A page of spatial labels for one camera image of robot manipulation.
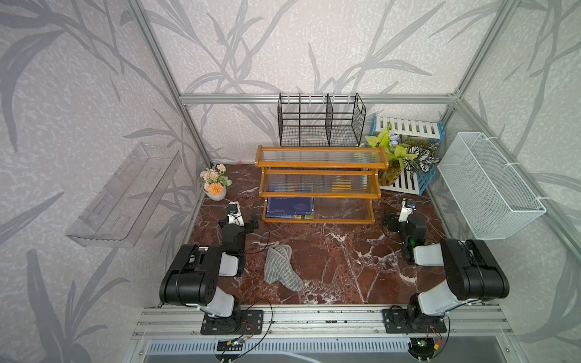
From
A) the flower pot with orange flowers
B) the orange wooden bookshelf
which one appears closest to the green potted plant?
the orange wooden bookshelf

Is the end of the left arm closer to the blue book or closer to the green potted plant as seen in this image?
the blue book

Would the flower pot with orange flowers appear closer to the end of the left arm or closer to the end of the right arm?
the end of the left arm

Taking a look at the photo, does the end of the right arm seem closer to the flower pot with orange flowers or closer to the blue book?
the blue book

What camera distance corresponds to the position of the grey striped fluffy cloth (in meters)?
0.81

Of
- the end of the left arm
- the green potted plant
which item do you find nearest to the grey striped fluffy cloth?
the end of the left arm

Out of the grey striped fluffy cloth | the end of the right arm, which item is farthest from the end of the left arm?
the end of the right arm

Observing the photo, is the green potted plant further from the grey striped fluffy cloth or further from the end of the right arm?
the grey striped fluffy cloth

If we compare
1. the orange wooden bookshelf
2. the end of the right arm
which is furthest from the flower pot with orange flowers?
the end of the right arm

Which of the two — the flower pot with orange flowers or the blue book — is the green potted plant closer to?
the blue book

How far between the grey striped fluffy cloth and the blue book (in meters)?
0.16

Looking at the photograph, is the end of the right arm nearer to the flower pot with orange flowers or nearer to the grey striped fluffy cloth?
the grey striped fluffy cloth

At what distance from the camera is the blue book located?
3.22 ft

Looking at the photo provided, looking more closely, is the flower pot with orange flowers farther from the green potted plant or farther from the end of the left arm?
the green potted plant

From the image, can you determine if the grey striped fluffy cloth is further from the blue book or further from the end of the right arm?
the end of the right arm
